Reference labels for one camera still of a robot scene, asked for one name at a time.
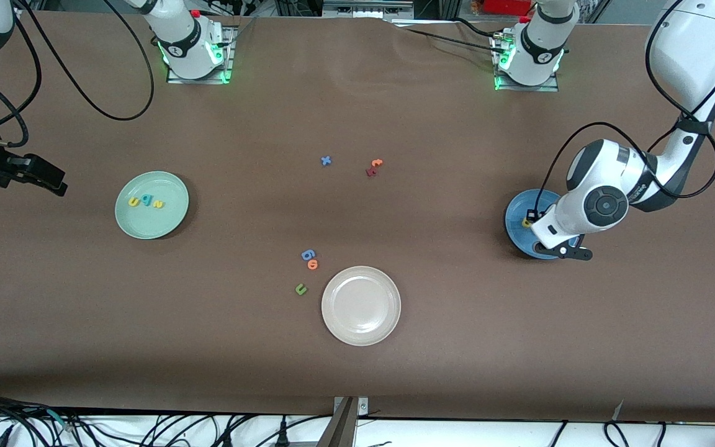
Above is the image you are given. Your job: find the blue plate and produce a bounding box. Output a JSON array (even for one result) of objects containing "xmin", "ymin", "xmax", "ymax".
[{"xmin": 505, "ymin": 189, "xmax": 582, "ymax": 260}]

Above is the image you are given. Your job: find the green plate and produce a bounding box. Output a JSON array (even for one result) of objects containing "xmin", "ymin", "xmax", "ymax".
[{"xmin": 115, "ymin": 171, "xmax": 190, "ymax": 240}]

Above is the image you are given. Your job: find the beige plate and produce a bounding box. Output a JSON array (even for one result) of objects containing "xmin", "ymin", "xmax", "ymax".
[{"xmin": 321, "ymin": 266, "xmax": 402, "ymax": 346}]

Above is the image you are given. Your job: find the red box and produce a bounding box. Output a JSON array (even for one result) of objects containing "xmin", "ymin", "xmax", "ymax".
[{"xmin": 483, "ymin": 0, "xmax": 533, "ymax": 16}]

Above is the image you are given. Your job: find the brown table cover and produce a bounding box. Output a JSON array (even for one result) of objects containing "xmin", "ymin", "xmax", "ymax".
[{"xmin": 0, "ymin": 11, "xmax": 715, "ymax": 423}]

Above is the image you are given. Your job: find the grey power strip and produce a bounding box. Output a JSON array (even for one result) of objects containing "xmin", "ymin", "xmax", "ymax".
[{"xmin": 322, "ymin": 0, "xmax": 415, "ymax": 19}]

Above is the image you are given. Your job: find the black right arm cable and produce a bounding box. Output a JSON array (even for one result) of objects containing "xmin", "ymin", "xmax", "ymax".
[{"xmin": 0, "ymin": 0, "xmax": 155, "ymax": 150}]

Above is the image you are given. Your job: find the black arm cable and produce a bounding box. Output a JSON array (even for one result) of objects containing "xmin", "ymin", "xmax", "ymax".
[
  {"xmin": 534, "ymin": 0, "xmax": 715, "ymax": 215},
  {"xmin": 0, "ymin": 0, "xmax": 155, "ymax": 150}
]

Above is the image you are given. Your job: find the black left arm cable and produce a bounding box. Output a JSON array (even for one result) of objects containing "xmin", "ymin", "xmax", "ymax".
[{"xmin": 534, "ymin": 0, "xmax": 715, "ymax": 215}]

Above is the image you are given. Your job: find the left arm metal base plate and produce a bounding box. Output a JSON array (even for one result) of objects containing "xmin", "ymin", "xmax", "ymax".
[{"xmin": 493, "ymin": 31, "xmax": 560, "ymax": 93}]

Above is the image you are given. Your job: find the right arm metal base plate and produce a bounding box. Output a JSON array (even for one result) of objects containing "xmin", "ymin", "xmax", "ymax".
[{"xmin": 166, "ymin": 25, "xmax": 235, "ymax": 85}]

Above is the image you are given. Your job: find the metal bracket plate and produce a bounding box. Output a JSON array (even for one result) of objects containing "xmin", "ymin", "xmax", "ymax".
[{"xmin": 333, "ymin": 396, "xmax": 369, "ymax": 415}]

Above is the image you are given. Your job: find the grey metal post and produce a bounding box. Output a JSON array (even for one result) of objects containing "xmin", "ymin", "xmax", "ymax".
[{"xmin": 317, "ymin": 397, "xmax": 358, "ymax": 447}]

